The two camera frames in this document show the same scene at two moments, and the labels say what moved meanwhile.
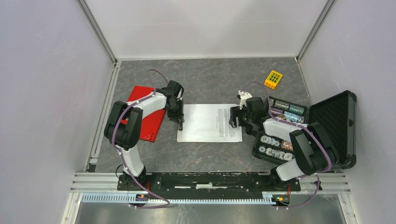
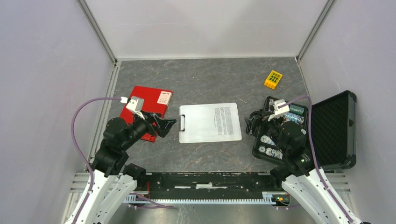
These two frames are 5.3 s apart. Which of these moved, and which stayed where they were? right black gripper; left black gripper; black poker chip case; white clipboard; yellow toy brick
Moved: left black gripper; right black gripper
Stayed: white clipboard; yellow toy brick; black poker chip case
